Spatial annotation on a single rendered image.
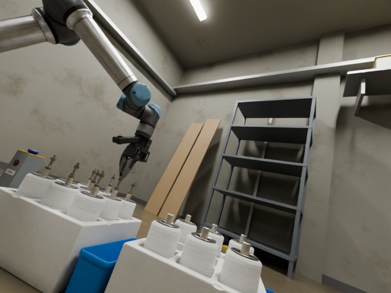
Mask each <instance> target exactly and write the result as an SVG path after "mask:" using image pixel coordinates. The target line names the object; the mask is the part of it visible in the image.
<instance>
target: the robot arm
mask: <svg viewBox="0 0 391 293"><path fill-rule="evenodd" d="M42 4H43V6H42V7H38V8H32V11H31V14H30V15H24V16H18V17H11V18H8V19H1V20H0V53H3V52H7V51H12V50H15V49H19V48H24V47H28V46H31V45H35V44H40V43H43V42H50V43H52V44H54V45H56V44H63V45H65V46H73V45H76V44H78V43H79V42H80V40H82V41H83V42H84V43H85V45H86V46H87V48H88V49H89V50H90V51H91V53H92V54H93V55H94V56H95V58H96V59H97V60H98V61H99V63H100V64H101V65H102V67H103V68H104V69H105V70H106V72H107V73H108V74H109V75H110V77H111V78H112V79H113V81H114V82H115V83H116V85H117V86H118V87H119V88H120V90H121V91H122V92H123V94H122V95H121V97H120V99H119V100H118V102H117V104H116V107H117V108H118V109H120V110H122V112H125V113H127V114H129V115H131V116H133V117H135V118H137V119H139V120H140V122H139V125H138V127H137V129H136V132H135V136H121V135H119V136H117V137H112V142H114V143H117V144H119V145H121V144H129V143H130V144H129V145H128V146H127V147H126V149H125V150H124V152H123V153H122V155H121V157H120V162H119V177H121V176H122V179H124V178H125V177H126V176H127V175H128V174H129V173H137V168H136V163H137V161H139V162H145V163H146V162H147V159H148V157H149V155H150V152H149V151H148V150H149V148H150V145H151V143H152V140H151V139H150V138H151V137H152V134H153V132H154V130H155V127H156V125H157V122H158V120H159V118H160V115H161V112H162V110H161V108H160V107H159V106H158V105H154V104H153V103H149V101H150V99H151V96H152V93H151V90H150V89H149V87H148V86H146V85H145V84H140V82H139V81H138V79H137V78H136V77H135V75H134V74H133V73H132V72H131V70H130V69H129V67H128V66H127V64H125V62H124V61H123V59H122V58H121V57H120V55H119V54H118V53H117V51H116V50H115V48H114V47H113V46H112V44H111V43H110V42H109V40H108V39H107V38H106V36H105V35H104V34H103V32H102V31H101V29H100V28H99V27H98V26H97V24H96V23H95V21H94V20H93V14H92V13H91V11H90V10H89V8H88V7H87V5H86V4H85V3H84V2H83V0H42ZM148 103H149V104H148ZM147 104H148V105H147ZM147 155H148V156H147ZM128 157H130V158H128ZM146 157H147V159H146Z"/></svg>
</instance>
